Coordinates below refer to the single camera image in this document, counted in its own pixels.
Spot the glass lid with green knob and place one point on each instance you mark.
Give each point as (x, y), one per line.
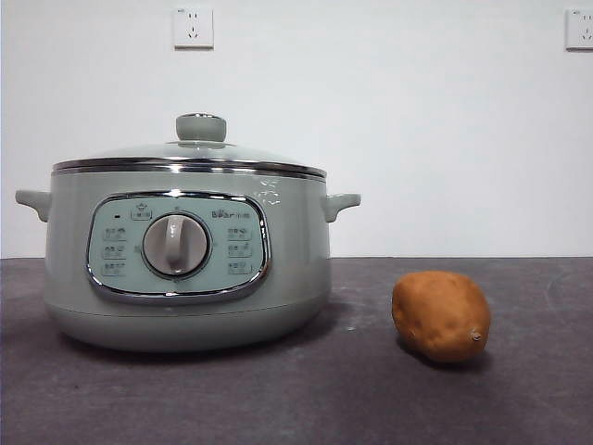
(200, 127)

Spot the brown potato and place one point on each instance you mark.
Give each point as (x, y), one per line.
(437, 315)

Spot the pale green electric cooking pot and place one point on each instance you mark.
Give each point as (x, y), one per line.
(185, 324)

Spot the white wall socket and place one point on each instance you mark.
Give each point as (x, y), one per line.
(193, 28)
(581, 30)

